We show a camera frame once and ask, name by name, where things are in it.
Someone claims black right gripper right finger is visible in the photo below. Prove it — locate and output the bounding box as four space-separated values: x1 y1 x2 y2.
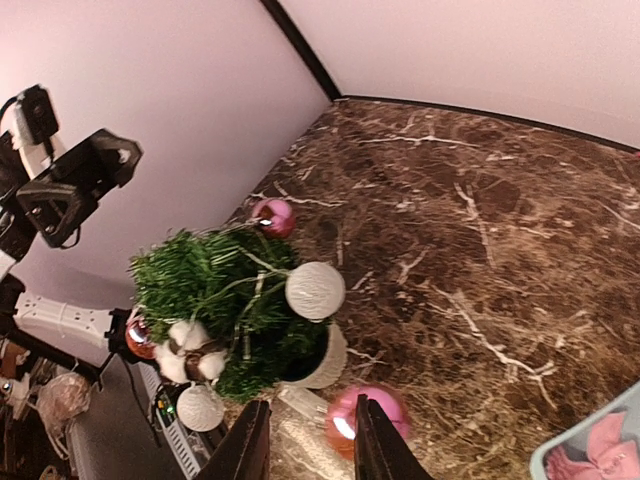
354 394 434 480

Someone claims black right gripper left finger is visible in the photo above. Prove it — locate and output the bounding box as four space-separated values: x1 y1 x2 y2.
195 400 271 480

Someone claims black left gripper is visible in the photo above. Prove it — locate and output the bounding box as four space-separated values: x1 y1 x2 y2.
1 129 143 261

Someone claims white cotton boll ornament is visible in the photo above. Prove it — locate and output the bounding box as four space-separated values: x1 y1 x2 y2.
154 320 228 385

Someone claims clear string light garland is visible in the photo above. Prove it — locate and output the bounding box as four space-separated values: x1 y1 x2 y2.
175 240 349 433

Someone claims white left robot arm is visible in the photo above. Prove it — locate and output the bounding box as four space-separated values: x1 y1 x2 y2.
1 129 143 383

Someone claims white tree pot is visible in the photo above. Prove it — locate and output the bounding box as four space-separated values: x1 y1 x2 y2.
281 322 348 390

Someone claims small green christmas tree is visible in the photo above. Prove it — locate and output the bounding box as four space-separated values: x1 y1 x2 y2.
128 226 331 403

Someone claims blue plastic basket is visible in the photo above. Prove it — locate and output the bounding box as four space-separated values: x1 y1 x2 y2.
529 384 639 479

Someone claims pink bow ornament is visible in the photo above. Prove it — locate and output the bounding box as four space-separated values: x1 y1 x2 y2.
545 412 639 480

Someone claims white cable duct strip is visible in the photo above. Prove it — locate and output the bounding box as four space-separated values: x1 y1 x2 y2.
140 364 201 479

